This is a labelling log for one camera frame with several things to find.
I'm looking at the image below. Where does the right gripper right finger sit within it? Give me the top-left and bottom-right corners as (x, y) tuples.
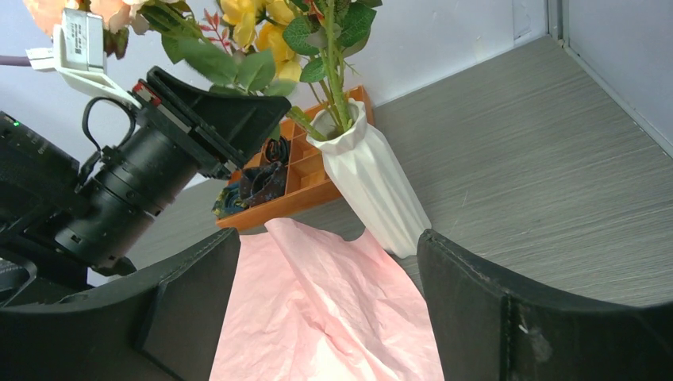
(417, 229), (672, 380)

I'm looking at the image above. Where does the pink and white flower bunch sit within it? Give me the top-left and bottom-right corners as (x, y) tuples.
(283, 0), (383, 141)

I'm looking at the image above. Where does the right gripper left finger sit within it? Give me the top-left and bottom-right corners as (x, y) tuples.
(1, 229), (240, 380)

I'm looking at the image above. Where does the white ribbed ceramic vase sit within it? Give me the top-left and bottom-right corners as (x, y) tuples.
(307, 99), (432, 259)

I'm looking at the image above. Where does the dark rolled cloth bottom-centre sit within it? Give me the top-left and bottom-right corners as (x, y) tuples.
(239, 162), (287, 207)

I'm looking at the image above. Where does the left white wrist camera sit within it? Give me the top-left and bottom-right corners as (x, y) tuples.
(26, 8), (141, 109)

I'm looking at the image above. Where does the pink wrapping paper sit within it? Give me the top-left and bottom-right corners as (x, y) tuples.
(210, 218), (443, 380)

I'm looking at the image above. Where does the dark rolled cloth bottom-left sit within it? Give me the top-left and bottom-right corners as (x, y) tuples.
(211, 182), (248, 219)

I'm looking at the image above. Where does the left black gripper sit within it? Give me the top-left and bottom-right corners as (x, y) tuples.
(54, 67), (290, 274)

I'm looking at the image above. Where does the peach rose stem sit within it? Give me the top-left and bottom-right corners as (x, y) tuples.
(21, 0), (329, 143)

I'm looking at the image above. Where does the orange wooden compartment tray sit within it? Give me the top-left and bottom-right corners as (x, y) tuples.
(215, 85), (375, 233)

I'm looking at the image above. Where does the dark rolled cloth middle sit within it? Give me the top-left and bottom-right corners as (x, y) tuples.
(263, 137), (291, 165)

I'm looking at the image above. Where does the yellow flower stem bunch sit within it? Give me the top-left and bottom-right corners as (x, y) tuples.
(217, 0), (305, 83)

